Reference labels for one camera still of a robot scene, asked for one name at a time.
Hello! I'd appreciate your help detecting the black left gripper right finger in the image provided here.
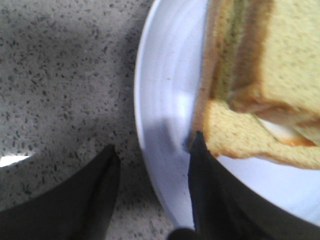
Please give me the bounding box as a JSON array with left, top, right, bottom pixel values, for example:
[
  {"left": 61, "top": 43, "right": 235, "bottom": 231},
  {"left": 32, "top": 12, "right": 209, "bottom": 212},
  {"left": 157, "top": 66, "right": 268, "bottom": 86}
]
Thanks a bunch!
[{"left": 188, "top": 131, "right": 320, "bottom": 240}]

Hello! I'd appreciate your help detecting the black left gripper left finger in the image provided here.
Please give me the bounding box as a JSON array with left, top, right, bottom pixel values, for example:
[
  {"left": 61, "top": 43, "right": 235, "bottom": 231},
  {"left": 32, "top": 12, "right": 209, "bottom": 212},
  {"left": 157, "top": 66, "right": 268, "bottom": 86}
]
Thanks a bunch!
[{"left": 0, "top": 144, "right": 121, "bottom": 240}]

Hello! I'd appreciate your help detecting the bread slice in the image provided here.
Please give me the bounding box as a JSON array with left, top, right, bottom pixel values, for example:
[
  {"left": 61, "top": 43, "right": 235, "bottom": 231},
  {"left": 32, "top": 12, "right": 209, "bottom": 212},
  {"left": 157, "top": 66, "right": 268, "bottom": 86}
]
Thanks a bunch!
[
  {"left": 190, "top": 0, "right": 320, "bottom": 170},
  {"left": 228, "top": 0, "right": 320, "bottom": 131}
]

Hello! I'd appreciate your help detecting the fried egg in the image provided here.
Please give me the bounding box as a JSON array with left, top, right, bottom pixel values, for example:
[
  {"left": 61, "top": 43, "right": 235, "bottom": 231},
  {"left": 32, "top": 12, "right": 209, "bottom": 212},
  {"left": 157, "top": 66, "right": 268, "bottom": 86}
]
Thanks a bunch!
[{"left": 257, "top": 117, "right": 320, "bottom": 147}]

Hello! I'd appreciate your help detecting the light blue round plate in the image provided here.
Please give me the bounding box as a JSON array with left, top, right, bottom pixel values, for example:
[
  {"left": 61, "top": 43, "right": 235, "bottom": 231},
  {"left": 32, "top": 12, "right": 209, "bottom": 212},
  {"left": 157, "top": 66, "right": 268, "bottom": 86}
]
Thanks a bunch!
[{"left": 134, "top": 0, "right": 320, "bottom": 228}]

